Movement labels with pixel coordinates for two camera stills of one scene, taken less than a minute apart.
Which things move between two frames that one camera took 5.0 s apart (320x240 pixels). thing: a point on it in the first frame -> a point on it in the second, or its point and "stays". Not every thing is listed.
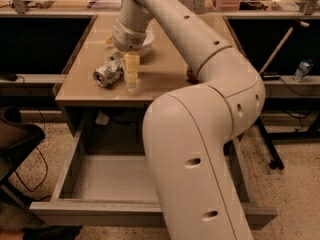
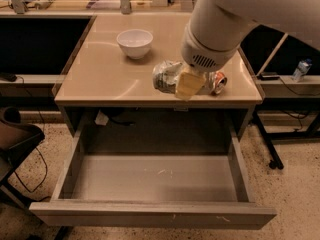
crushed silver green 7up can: [109, 71] -> [164, 75]
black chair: [16, 137] stays
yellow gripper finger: [131, 67] -> [189, 82]
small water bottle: [302, 70] stays
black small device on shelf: [270, 75] stays
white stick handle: [275, 50] stays
